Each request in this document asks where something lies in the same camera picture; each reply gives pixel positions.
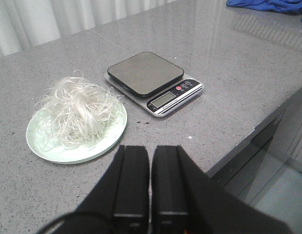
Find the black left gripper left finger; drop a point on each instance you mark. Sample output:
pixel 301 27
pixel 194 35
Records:
pixel 118 203

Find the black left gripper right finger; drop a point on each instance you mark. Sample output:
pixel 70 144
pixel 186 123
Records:
pixel 186 201

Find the white vermicelli noodle bundle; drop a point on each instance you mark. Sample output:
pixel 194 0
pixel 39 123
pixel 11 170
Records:
pixel 77 113

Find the pale green round plate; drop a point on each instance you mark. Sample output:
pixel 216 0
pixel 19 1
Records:
pixel 58 154

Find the grey cabinet front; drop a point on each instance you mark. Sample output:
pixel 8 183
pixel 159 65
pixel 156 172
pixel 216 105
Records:
pixel 275 139

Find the black silver kitchen scale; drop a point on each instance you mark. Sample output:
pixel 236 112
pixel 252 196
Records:
pixel 157 85

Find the white pleated curtain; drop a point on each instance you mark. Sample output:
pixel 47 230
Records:
pixel 28 23

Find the blue cloth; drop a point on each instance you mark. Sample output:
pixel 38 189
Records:
pixel 279 6

